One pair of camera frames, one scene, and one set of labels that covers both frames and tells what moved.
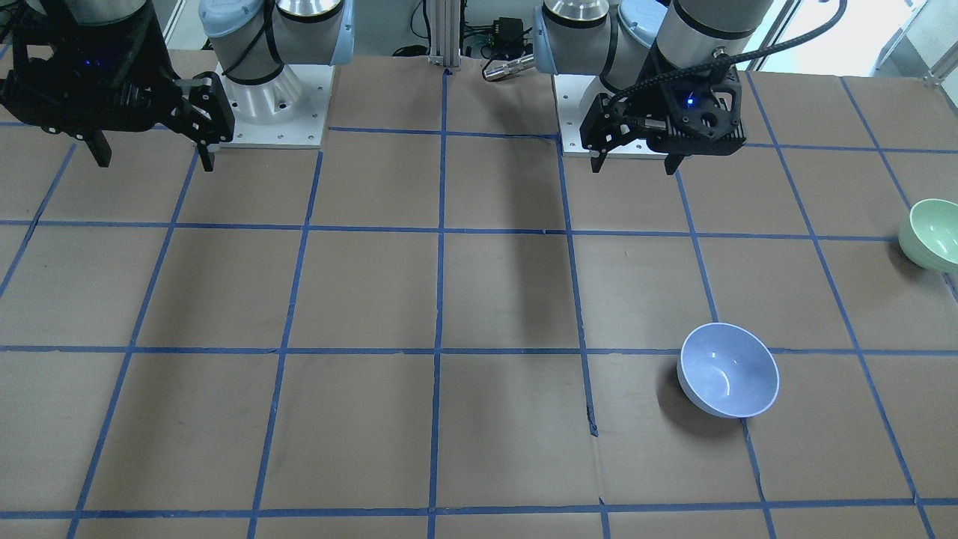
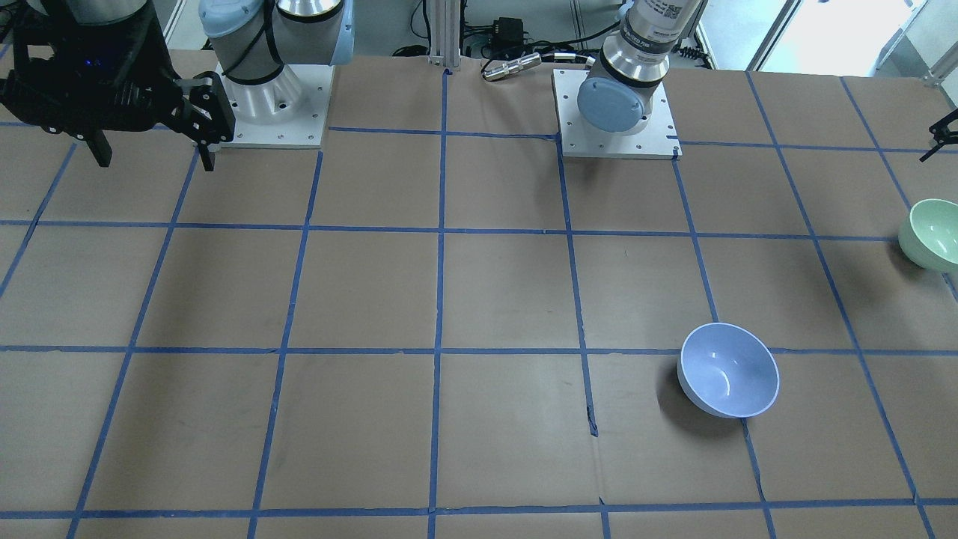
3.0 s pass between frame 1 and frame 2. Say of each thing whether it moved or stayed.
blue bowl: stayed
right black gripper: stayed
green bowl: stayed
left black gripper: moved
